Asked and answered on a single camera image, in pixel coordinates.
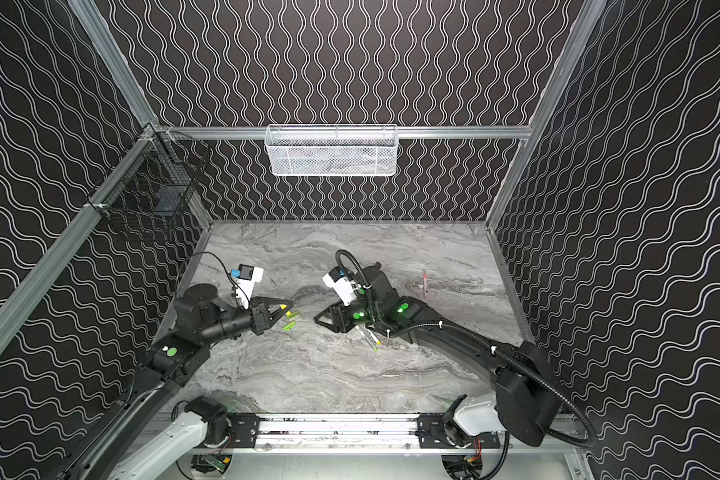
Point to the green ended pen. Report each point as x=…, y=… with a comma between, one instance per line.
x=366, y=340

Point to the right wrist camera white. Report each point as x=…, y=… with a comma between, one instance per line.
x=337, y=280

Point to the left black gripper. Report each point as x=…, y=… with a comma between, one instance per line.
x=260, y=316

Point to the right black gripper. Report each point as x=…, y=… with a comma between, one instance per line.
x=344, y=318

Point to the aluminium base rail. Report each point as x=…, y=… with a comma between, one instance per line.
x=305, y=434

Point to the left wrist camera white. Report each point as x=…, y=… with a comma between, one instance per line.
x=245, y=277

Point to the black wire wall basket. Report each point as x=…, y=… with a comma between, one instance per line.
x=150, y=201

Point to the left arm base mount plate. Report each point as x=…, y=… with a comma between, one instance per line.
x=239, y=430

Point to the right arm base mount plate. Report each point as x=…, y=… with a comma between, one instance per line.
x=438, y=431

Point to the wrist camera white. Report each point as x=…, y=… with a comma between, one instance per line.
x=245, y=277
x=337, y=280

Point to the white mesh wall basket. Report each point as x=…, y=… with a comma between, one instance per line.
x=328, y=150

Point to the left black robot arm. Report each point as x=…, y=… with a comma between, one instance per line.
x=202, y=320

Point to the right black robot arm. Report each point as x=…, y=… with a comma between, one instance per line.
x=518, y=402

